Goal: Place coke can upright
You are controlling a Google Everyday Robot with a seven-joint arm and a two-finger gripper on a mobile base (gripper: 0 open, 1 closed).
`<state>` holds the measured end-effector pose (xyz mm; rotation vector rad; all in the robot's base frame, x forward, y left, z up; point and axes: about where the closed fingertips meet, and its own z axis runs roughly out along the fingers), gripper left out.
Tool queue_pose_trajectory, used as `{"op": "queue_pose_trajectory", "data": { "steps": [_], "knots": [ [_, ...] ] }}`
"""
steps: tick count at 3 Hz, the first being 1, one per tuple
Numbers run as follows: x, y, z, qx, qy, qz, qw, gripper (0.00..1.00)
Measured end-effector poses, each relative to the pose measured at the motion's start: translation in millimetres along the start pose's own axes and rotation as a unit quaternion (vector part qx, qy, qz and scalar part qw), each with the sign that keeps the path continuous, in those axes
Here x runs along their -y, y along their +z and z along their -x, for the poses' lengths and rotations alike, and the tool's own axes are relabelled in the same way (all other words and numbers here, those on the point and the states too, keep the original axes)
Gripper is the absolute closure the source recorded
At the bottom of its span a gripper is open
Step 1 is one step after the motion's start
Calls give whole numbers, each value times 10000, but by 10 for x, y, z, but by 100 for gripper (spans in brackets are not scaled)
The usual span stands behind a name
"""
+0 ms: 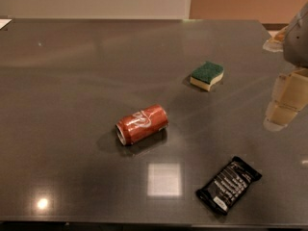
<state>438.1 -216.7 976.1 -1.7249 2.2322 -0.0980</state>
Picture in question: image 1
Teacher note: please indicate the black snack bar wrapper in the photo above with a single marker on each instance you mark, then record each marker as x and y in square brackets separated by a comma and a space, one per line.
[223, 191]

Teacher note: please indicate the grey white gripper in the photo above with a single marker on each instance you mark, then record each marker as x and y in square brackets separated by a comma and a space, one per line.
[296, 42]

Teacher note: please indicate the green and yellow sponge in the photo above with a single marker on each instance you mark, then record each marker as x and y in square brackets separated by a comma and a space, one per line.
[207, 75]

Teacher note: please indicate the white paper sheet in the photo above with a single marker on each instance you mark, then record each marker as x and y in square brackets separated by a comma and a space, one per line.
[4, 23]

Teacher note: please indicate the red coke can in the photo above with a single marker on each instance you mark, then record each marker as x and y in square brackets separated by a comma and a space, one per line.
[142, 124]

